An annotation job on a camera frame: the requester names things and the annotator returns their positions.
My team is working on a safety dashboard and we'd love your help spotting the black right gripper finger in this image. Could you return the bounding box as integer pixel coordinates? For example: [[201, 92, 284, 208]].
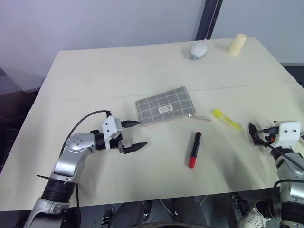
[[248, 122, 259, 144]]

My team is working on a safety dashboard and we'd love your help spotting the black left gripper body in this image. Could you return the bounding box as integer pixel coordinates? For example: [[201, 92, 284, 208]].
[[109, 133, 126, 155]]

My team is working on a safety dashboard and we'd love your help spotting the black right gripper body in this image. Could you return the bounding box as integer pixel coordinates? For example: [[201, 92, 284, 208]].
[[257, 126, 280, 147]]

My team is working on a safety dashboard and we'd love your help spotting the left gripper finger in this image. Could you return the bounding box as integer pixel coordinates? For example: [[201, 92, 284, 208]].
[[121, 120, 142, 129], [123, 142, 149, 154]]

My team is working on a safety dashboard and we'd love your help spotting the grey checked pencil pouch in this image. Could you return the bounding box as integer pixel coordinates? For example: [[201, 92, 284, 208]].
[[135, 86, 212, 127]]

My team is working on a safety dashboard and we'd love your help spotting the yellow highlighter pen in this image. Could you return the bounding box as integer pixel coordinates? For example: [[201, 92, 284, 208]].
[[211, 108, 244, 133]]

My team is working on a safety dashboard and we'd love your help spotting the cream tablecloth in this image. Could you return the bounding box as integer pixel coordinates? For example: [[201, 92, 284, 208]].
[[0, 36, 304, 212]]

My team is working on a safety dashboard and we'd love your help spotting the red marker with black cap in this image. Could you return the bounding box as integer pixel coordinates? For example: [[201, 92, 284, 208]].
[[188, 131, 203, 169]]

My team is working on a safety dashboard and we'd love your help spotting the dark furniture edge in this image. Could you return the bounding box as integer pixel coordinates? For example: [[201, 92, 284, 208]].
[[282, 61, 304, 89]]

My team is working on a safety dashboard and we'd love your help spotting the white sneaker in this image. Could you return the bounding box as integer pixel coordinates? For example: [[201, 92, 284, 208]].
[[237, 206, 272, 228]]

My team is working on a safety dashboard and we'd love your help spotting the cream cylinder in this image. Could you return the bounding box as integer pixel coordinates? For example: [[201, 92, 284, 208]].
[[228, 33, 248, 57]]

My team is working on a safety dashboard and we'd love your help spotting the grey white computer mouse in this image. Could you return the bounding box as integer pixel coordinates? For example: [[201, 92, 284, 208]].
[[190, 42, 208, 61]]

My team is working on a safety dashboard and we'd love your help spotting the dark cabinet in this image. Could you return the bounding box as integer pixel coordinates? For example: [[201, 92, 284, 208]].
[[0, 67, 44, 175]]

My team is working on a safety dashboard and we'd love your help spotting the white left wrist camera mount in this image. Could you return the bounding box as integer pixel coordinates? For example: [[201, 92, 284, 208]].
[[102, 116, 124, 151]]

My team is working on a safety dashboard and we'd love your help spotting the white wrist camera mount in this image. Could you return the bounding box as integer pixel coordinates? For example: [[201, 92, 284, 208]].
[[102, 116, 124, 151], [273, 121, 302, 146]]

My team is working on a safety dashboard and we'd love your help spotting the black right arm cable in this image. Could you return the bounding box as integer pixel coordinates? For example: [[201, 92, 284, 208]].
[[254, 129, 304, 172]]

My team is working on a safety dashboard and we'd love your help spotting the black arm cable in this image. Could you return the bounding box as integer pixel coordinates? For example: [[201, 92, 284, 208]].
[[60, 110, 113, 154], [254, 129, 304, 172]]

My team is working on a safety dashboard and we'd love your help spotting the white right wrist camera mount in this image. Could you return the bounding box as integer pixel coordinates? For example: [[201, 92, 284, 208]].
[[273, 121, 302, 146]]

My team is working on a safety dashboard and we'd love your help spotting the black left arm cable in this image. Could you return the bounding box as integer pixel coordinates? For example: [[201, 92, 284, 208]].
[[60, 110, 113, 154]]

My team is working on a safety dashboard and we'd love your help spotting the white mouse cord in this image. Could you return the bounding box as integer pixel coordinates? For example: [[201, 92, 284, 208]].
[[202, 0, 219, 43]]

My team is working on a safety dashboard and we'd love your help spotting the dark upright post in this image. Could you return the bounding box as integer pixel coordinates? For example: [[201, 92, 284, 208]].
[[195, 0, 223, 41]]

